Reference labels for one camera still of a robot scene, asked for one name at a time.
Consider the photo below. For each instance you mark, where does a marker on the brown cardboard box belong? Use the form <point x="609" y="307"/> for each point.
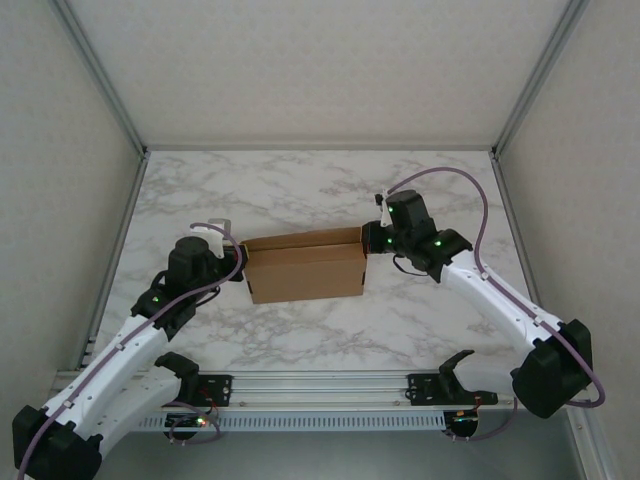
<point x="305" y="275"/>

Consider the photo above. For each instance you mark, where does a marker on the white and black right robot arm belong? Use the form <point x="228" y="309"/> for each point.
<point x="490" y="295"/>

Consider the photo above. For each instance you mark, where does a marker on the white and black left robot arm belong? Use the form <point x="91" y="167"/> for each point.
<point x="110" y="370"/>

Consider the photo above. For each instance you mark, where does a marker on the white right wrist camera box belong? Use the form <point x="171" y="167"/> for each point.
<point x="384" y="220"/>

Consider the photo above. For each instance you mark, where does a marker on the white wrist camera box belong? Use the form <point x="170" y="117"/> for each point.
<point x="384" y="220"/>
<point x="212" y="235"/>

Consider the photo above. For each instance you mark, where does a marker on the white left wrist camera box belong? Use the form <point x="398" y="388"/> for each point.
<point x="212" y="235"/>

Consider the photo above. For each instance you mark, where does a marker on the aluminium left side rail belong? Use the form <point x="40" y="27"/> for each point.
<point x="126" y="220"/>

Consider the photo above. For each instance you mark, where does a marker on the thin aluminium back rail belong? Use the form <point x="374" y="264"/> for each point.
<point x="320" y="147"/>

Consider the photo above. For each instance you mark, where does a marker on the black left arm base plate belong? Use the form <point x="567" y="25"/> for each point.
<point x="220" y="387"/>

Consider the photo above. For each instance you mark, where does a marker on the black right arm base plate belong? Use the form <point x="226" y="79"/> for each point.
<point x="422" y="390"/>

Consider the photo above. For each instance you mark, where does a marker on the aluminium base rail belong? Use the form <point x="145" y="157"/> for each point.
<point x="320" y="390"/>

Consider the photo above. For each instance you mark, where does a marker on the aluminium right corner post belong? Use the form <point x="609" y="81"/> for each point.
<point x="540" y="75"/>

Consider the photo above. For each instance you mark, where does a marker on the aluminium corner post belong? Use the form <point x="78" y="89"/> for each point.
<point x="540" y="75"/>
<point x="100" y="75"/>

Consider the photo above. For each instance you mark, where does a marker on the aluminium left corner post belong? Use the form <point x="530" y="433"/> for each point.
<point x="100" y="75"/>

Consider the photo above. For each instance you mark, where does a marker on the aluminium frame leg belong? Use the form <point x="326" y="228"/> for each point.
<point x="595" y="455"/>

